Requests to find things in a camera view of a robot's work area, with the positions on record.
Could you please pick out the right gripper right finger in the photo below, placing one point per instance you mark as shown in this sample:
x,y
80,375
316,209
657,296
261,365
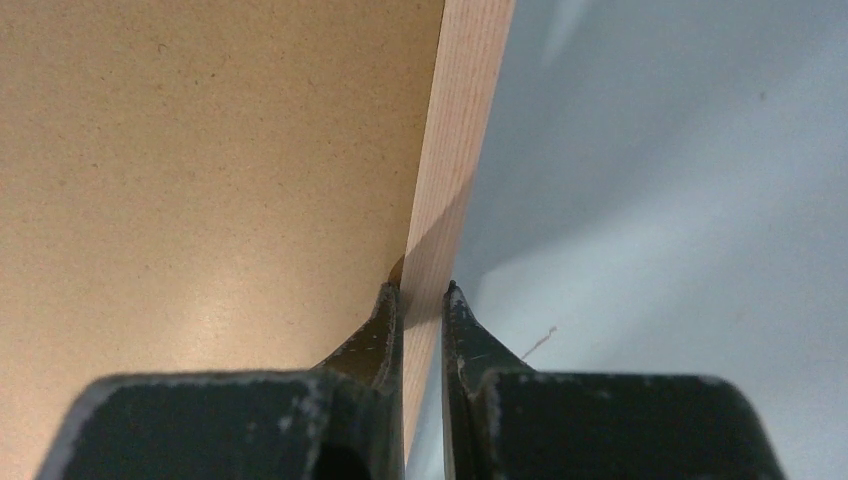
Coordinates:
x,y
502,419

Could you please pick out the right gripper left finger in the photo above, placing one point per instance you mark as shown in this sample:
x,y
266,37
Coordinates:
x,y
341,419

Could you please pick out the brown backing board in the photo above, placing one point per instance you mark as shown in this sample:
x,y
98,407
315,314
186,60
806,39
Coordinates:
x,y
197,185

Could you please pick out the wooden picture frame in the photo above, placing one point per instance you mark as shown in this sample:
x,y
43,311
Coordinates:
x,y
471,45

